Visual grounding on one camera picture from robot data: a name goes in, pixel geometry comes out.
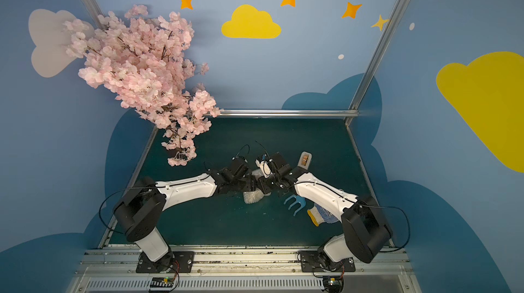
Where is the white tape dispenser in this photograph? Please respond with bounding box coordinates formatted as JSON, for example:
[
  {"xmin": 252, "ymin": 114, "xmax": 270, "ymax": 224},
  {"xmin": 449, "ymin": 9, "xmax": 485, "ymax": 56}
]
[{"xmin": 297, "ymin": 151, "xmax": 312, "ymax": 170}]

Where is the left floor edge rail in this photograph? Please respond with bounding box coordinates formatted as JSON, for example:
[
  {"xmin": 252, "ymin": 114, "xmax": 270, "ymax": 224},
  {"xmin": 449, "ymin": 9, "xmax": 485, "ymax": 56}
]
[{"xmin": 97, "ymin": 125, "xmax": 158, "ymax": 249}]

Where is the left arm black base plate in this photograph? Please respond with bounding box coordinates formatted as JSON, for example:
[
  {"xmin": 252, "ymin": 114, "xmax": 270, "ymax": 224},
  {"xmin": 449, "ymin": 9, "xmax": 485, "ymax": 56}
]
[{"xmin": 135, "ymin": 251, "xmax": 195, "ymax": 274}]

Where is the blue hand rake wooden handle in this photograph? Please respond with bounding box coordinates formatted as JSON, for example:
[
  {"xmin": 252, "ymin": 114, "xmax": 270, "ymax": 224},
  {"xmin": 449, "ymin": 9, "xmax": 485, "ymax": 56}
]
[{"xmin": 284, "ymin": 195, "xmax": 306, "ymax": 217}]

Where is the clear bubble wrap sheet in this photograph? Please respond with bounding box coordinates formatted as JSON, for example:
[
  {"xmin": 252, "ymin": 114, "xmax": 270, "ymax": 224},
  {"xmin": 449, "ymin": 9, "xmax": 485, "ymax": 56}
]
[{"xmin": 243, "ymin": 169, "xmax": 265, "ymax": 204}]

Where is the right aluminium frame post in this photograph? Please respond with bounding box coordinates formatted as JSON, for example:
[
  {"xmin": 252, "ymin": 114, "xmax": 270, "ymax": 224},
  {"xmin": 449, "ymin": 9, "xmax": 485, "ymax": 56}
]
[{"xmin": 347, "ymin": 0, "xmax": 411, "ymax": 119}]

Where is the blue dotted work glove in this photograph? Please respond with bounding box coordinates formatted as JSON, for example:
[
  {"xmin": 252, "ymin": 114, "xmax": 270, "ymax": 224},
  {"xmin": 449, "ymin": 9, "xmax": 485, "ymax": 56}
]
[{"xmin": 307, "ymin": 204, "xmax": 339, "ymax": 227}]

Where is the left controller circuit board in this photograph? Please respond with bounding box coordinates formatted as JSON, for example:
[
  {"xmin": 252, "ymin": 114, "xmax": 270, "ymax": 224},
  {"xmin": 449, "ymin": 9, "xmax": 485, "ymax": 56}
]
[{"xmin": 148, "ymin": 277, "xmax": 175, "ymax": 292}]

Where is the rear aluminium frame rail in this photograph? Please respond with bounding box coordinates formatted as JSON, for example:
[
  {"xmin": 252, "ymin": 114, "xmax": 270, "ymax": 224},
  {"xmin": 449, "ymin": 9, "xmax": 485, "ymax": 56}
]
[{"xmin": 220, "ymin": 109, "xmax": 359, "ymax": 118}]

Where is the floor edge rail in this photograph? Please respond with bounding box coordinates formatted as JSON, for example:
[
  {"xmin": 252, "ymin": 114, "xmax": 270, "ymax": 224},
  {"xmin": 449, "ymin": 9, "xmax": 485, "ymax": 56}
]
[
  {"xmin": 97, "ymin": 125, "xmax": 158, "ymax": 249},
  {"xmin": 349, "ymin": 119, "xmax": 405, "ymax": 247}
]

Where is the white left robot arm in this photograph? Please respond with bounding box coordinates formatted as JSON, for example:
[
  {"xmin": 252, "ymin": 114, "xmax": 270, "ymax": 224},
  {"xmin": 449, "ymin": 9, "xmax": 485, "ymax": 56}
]
[{"xmin": 113, "ymin": 157, "xmax": 258, "ymax": 273}]

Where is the pink cherry blossom tree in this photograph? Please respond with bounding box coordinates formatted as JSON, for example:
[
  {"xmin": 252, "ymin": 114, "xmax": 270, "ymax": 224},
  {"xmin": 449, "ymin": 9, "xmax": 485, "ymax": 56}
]
[{"xmin": 63, "ymin": 5, "xmax": 221, "ymax": 167}]

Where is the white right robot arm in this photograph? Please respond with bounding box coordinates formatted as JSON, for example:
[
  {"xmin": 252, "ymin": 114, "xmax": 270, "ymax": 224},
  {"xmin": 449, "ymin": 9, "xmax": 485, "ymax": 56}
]
[{"xmin": 255, "ymin": 153, "xmax": 393, "ymax": 270}]

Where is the right controller circuit board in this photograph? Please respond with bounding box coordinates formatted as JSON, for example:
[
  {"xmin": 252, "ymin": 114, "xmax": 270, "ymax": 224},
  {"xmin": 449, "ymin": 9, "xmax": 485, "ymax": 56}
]
[{"xmin": 322, "ymin": 277, "xmax": 344, "ymax": 293}]

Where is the controller circuit board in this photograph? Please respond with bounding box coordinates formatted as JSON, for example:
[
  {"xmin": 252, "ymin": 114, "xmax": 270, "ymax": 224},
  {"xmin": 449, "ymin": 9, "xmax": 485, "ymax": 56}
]
[
  {"xmin": 148, "ymin": 277, "xmax": 175, "ymax": 292},
  {"xmin": 322, "ymin": 277, "xmax": 344, "ymax": 293}
]

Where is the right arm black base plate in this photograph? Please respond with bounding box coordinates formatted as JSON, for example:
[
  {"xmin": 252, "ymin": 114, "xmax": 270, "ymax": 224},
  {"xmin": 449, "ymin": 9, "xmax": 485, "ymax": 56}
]
[{"xmin": 297, "ymin": 250, "xmax": 356, "ymax": 273}]

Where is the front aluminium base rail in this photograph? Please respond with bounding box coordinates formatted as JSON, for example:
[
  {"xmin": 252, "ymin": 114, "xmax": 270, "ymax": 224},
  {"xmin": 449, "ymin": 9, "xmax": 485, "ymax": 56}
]
[{"xmin": 67, "ymin": 245, "xmax": 422, "ymax": 292}]

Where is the right floor edge rail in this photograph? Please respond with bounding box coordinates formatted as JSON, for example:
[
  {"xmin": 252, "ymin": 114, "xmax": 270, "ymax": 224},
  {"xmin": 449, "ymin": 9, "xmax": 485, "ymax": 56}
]
[{"xmin": 349, "ymin": 119, "xmax": 405, "ymax": 247}]

